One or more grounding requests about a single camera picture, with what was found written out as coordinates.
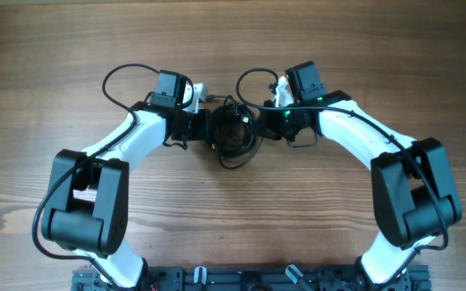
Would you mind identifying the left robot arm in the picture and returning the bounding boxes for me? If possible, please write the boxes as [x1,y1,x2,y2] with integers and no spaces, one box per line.
[32,70,210,290]

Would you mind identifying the grey rail clip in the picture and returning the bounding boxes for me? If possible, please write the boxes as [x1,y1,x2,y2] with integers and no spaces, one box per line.
[193,266,207,285]
[285,264,303,285]

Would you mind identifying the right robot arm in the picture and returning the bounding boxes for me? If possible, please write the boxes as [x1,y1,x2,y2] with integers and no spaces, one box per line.
[258,61,463,290]

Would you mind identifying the right grey rail clip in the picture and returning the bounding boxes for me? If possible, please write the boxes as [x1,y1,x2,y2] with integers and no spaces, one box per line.
[285,264,303,285]

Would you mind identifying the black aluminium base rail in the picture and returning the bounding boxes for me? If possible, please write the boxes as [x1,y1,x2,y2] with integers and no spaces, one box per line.
[71,265,432,291]

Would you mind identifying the left camera cable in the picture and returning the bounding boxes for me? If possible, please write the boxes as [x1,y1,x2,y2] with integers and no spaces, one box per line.
[32,63,161,291]

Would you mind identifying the left grey rail clip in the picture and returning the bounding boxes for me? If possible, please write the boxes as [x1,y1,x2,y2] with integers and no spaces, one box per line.
[193,266,207,285]

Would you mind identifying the camera cable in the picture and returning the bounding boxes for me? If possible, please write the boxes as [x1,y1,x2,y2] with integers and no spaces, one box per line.
[235,67,449,291]
[32,63,161,291]

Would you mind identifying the right camera cable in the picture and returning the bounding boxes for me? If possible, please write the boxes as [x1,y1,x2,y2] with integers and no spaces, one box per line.
[235,67,449,291]

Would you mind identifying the black USB cable bundle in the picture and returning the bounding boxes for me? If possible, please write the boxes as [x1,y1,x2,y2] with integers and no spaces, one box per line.
[206,94,265,171]

